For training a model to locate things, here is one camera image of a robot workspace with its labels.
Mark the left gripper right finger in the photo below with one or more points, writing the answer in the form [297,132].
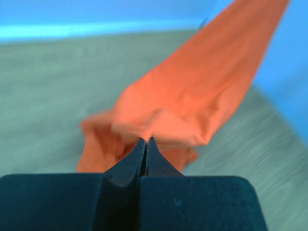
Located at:
[156,164]

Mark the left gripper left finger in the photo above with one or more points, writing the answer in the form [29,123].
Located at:
[128,171]

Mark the orange t shirt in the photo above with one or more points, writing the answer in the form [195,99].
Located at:
[187,98]

